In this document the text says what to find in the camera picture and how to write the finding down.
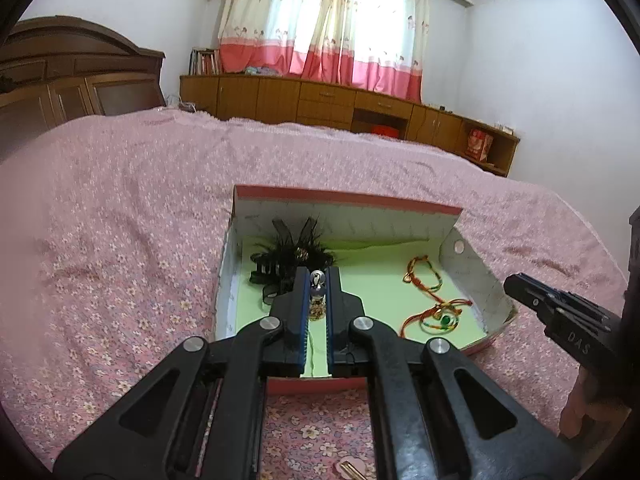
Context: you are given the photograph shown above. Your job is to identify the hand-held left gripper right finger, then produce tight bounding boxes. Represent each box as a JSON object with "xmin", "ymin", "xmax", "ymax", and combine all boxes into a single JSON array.
[{"xmin": 325, "ymin": 266, "xmax": 576, "ymax": 480}]

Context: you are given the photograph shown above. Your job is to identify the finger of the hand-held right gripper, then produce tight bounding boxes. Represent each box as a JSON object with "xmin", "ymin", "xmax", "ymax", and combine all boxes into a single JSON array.
[
  {"xmin": 503, "ymin": 276, "xmax": 560, "ymax": 325},
  {"xmin": 519, "ymin": 273, "xmax": 622, "ymax": 333}
]

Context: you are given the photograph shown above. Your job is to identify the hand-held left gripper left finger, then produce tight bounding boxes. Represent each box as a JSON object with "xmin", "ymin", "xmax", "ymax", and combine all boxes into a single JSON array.
[{"xmin": 52, "ymin": 266, "xmax": 311, "ymax": 480}]

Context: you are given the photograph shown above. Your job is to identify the gold pearl brooch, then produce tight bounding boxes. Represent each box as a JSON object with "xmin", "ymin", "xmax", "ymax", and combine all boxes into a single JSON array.
[{"xmin": 308, "ymin": 269, "xmax": 328, "ymax": 323}]

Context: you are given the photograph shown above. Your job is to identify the red cardboard box green lining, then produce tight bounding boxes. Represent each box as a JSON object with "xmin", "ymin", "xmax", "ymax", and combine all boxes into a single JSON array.
[{"xmin": 213, "ymin": 184, "xmax": 519, "ymax": 395}]

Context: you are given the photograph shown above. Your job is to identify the black feather hair accessory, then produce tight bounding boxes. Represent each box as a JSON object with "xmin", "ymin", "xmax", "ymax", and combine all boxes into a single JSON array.
[{"xmin": 249, "ymin": 215, "xmax": 335, "ymax": 307}]

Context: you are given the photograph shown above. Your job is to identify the red braided string bracelet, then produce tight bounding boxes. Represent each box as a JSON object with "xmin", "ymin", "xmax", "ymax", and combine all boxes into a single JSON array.
[
  {"xmin": 403, "ymin": 255, "xmax": 444, "ymax": 294},
  {"xmin": 399, "ymin": 297, "xmax": 474, "ymax": 337}
]

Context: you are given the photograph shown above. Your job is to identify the person's right hand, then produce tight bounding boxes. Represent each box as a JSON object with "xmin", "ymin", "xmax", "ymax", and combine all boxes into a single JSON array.
[{"xmin": 558, "ymin": 364, "xmax": 633, "ymax": 442}]

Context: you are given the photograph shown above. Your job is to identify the pink flower hair clip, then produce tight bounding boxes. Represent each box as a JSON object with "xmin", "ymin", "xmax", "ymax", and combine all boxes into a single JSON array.
[{"xmin": 335, "ymin": 456, "xmax": 378, "ymax": 480}]

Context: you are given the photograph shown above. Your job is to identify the red gift bag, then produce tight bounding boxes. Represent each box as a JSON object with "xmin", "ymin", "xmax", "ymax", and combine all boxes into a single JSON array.
[{"xmin": 465, "ymin": 128, "xmax": 494, "ymax": 164}]

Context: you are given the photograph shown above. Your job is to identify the long wooden cabinet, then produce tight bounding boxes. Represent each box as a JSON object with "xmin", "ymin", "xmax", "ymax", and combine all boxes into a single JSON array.
[{"xmin": 178, "ymin": 73, "xmax": 521, "ymax": 178}]

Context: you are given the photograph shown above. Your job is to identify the row of books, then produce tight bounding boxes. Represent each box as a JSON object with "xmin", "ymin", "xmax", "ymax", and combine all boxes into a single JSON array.
[{"xmin": 189, "ymin": 48, "xmax": 223, "ymax": 76}]

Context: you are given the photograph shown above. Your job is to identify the cream and pink curtains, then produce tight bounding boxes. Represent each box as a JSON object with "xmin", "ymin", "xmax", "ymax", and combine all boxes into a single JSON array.
[{"xmin": 218, "ymin": 0, "xmax": 431, "ymax": 104}]

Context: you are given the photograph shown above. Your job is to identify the dark wooden headboard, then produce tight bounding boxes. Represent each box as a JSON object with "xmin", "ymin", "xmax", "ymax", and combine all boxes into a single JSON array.
[{"xmin": 0, "ymin": 15, "xmax": 167, "ymax": 162}]

